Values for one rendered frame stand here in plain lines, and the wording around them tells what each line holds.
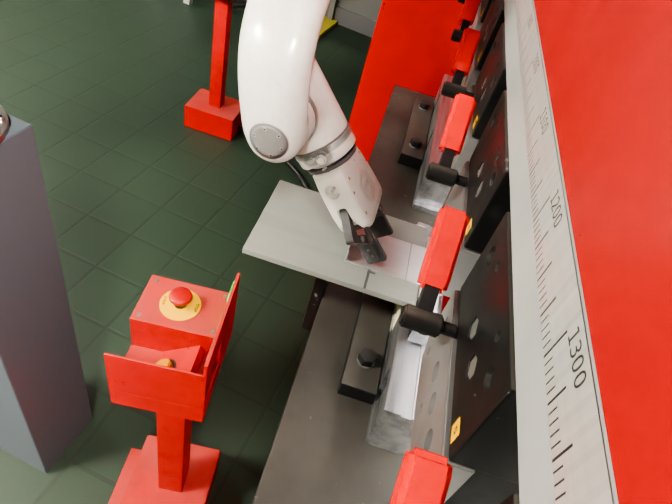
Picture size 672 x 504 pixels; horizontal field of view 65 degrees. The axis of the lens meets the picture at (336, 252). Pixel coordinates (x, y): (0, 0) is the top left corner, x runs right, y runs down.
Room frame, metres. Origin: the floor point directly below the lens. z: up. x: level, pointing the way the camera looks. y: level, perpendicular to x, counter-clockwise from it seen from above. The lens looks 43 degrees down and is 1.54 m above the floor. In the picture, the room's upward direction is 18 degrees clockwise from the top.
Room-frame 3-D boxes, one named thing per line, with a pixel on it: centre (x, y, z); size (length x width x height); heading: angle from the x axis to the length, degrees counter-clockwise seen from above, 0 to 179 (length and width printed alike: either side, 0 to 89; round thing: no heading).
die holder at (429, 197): (1.16, -0.16, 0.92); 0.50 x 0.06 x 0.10; 179
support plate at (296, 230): (0.61, 0.00, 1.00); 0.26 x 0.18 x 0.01; 89
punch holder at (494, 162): (0.44, -0.15, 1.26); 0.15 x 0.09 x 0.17; 179
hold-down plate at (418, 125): (1.21, -0.10, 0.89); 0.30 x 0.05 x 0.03; 179
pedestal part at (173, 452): (0.51, 0.22, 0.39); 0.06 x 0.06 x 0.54; 6
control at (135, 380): (0.51, 0.22, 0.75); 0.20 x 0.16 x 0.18; 6
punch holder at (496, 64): (0.64, -0.15, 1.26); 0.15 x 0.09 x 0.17; 179
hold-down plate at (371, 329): (0.57, -0.09, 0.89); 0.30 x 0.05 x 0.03; 179
